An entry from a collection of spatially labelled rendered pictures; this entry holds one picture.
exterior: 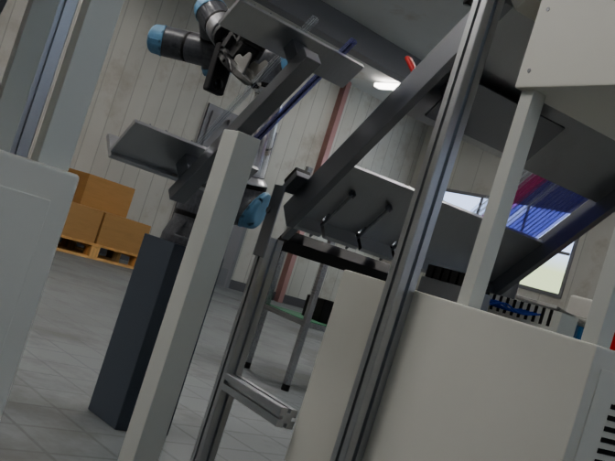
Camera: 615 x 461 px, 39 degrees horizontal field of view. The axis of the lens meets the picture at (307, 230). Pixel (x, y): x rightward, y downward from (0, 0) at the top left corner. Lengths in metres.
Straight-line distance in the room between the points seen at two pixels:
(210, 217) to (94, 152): 8.48
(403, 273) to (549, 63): 0.43
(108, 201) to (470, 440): 8.39
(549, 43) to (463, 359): 0.54
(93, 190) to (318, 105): 3.85
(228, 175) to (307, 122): 10.09
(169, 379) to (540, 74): 0.94
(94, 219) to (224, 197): 7.23
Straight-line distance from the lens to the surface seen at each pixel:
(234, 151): 1.79
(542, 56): 1.51
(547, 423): 1.29
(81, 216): 8.88
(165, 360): 1.80
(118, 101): 10.32
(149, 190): 10.60
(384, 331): 1.52
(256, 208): 2.46
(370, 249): 2.10
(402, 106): 1.75
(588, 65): 1.43
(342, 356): 1.67
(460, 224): 2.15
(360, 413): 1.54
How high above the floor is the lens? 0.60
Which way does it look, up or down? 2 degrees up
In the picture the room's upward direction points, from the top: 18 degrees clockwise
